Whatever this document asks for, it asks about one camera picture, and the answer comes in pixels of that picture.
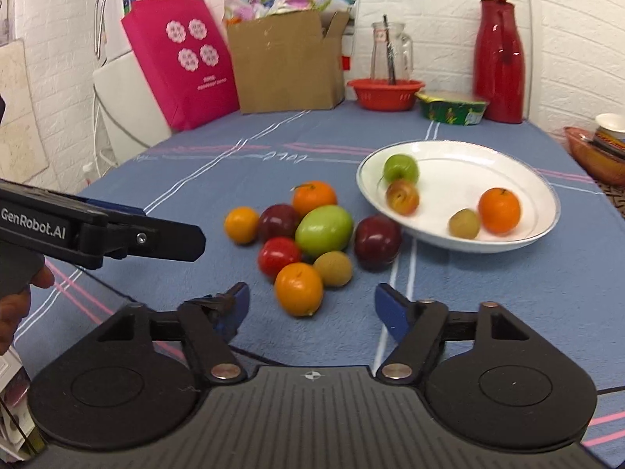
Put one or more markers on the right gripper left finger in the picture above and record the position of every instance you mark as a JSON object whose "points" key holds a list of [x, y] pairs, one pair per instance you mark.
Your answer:
{"points": [[208, 325]]}

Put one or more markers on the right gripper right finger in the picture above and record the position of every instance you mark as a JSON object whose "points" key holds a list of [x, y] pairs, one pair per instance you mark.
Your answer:
{"points": [[416, 327]]}

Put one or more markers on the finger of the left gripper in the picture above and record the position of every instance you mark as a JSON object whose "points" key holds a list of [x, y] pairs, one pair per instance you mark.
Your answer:
{"points": [[142, 236], [131, 210]]}

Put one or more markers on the brown longan front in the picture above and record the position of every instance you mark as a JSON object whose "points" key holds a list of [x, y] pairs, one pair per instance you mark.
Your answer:
{"points": [[464, 224]]}

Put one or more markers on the brown longan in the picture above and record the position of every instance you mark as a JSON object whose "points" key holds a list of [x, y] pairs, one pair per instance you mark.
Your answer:
{"points": [[464, 224], [335, 269]]}

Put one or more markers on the red-yellow plum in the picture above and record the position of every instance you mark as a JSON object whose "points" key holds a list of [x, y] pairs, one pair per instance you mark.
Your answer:
{"points": [[402, 197]]}

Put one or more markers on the large orange tangerine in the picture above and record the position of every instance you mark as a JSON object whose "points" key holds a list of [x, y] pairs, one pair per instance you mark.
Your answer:
{"points": [[499, 210]]}

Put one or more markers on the small green jujube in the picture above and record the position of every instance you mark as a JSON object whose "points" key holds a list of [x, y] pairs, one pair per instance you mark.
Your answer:
{"points": [[400, 167]]}

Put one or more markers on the person's left hand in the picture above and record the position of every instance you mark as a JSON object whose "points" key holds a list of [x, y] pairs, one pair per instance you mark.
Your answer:
{"points": [[15, 307]]}

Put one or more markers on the white appliance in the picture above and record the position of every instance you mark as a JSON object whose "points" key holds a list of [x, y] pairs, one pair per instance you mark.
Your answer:
{"points": [[123, 102]]}

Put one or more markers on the dark red plum right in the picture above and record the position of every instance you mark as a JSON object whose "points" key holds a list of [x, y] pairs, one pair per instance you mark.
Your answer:
{"points": [[377, 242]]}

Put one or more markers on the dark red plum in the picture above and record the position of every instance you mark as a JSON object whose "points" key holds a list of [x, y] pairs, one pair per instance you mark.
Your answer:
{"points": [[279, 220], [377, 242]]}

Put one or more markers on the red tomato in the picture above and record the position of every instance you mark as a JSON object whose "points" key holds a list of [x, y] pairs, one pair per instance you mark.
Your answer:
{"points": [[276, 254]]}

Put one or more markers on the orange citrus centre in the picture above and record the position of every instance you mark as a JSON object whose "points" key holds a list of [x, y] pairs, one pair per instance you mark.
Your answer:
{"points": [[299, 290]]}

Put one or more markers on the brown longan centre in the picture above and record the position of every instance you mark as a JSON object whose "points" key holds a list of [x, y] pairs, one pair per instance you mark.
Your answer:
{"points": [[335, 269]]}

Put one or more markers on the small orange left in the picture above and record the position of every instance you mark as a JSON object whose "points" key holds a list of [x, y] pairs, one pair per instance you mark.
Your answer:
{"points": [[241, 225]]}

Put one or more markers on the dark red plum left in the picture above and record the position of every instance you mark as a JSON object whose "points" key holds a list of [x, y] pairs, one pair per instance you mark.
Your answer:
{"points": [[279, 220]]}

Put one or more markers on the large green tomato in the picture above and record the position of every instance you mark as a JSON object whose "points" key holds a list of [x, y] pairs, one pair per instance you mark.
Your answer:
{"points": [[325, 229]]}

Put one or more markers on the blue striped tablecloth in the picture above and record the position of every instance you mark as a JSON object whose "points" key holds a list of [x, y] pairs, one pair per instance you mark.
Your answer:
{"points": [[569, 286]]}

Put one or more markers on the white round plate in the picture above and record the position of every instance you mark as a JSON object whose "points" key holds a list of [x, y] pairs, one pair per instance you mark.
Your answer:
{"points": [[453, 176]]}

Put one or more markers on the orange with stem top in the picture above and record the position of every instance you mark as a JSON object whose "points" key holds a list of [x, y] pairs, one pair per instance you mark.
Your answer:
{"points": [[311, 195]]}

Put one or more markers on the pink tote bag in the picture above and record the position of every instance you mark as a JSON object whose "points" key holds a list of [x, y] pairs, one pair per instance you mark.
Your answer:
{"points": [[185, 59]]}

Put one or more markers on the green instant noodle bowl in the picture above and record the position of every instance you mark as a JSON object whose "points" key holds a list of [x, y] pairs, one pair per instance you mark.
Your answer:
{"points": [[452, 108]]}

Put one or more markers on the cardboard box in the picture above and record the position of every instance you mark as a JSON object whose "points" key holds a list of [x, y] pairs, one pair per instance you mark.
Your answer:
{"points": [[288, 62]]}

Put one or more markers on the red plastic basket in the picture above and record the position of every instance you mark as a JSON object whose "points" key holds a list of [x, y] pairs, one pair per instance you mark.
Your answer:
{"points": [[380, 95]]}

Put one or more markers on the orange glass bowl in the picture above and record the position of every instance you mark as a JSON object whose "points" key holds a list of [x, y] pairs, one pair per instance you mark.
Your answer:
{"points": [[598, 163]]}

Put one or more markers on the black straw in pitcher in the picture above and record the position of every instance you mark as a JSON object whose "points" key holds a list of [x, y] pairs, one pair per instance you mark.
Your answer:
{"points": [[389, 51]]}

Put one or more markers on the floral cloth in box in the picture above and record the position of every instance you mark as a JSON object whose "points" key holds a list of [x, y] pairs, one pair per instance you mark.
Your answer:
{"points": [[236, 11]]}

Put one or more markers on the red thermos jug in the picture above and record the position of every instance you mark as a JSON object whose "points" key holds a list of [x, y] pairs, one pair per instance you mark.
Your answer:
{"points": [[498, 63]]}

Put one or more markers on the glass pitcher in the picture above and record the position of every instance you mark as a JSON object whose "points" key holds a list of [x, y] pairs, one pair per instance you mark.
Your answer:
{"points": [[403, 52]]}

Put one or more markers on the white cup in bowl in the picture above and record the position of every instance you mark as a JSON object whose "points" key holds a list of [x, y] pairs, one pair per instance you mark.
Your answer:
{"points": [[612, 124]]}

